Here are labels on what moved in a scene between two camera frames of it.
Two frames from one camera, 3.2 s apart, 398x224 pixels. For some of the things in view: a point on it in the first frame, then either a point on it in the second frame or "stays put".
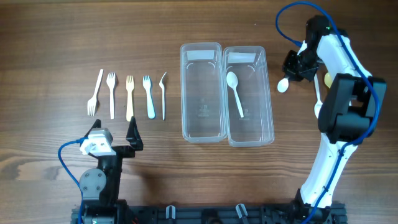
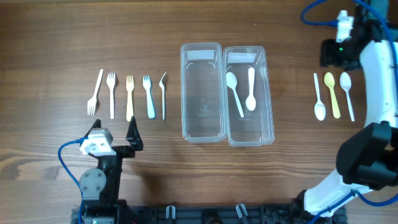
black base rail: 212,214 stays put
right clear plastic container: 256,129 stays put
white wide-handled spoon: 283,85 → 250,102
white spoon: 232,81 stays put
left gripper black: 134,140 stays put
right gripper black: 291,73 → 329,56
